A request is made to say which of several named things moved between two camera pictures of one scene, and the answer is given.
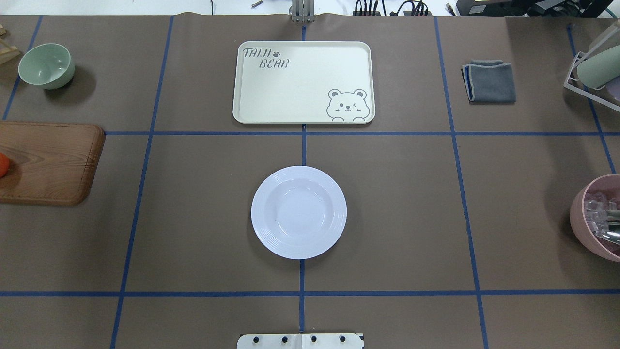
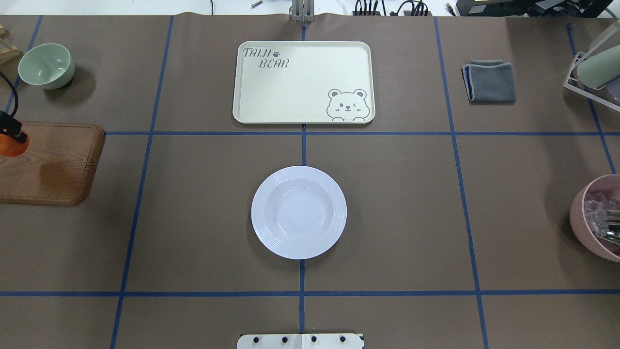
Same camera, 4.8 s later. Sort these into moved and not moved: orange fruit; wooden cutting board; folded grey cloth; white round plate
Moved: orange fruit
Not moved: white round plate; folded grey cloth; wooden cutting board
